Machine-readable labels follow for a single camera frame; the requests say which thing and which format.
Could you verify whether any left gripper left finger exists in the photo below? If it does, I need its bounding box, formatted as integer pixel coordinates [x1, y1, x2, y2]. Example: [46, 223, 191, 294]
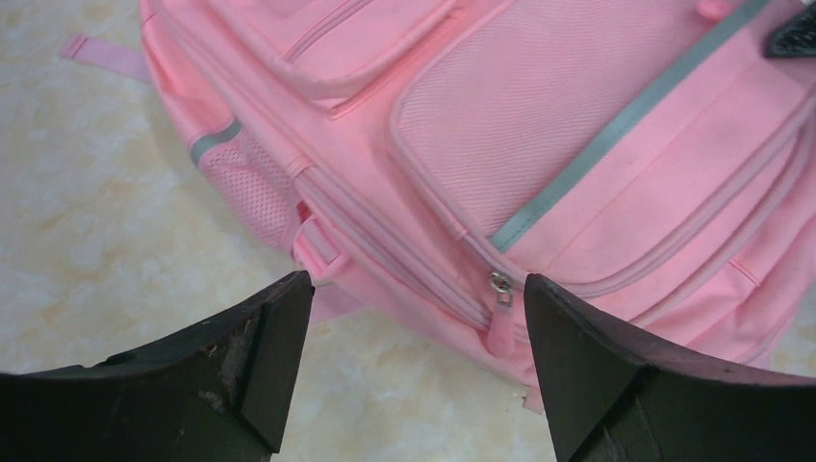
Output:
[1, 271, 315, 461]

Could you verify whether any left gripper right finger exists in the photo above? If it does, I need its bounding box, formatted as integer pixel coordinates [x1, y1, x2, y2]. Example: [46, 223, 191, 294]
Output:
[523, 274, 815, 461]

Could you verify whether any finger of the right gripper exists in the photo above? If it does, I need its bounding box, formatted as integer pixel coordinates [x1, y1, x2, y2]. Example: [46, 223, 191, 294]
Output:
[764, 3, 815, 59]

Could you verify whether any pink student backpack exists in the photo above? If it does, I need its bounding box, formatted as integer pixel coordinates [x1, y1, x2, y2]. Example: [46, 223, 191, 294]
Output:
[61, 0, 815, 410]

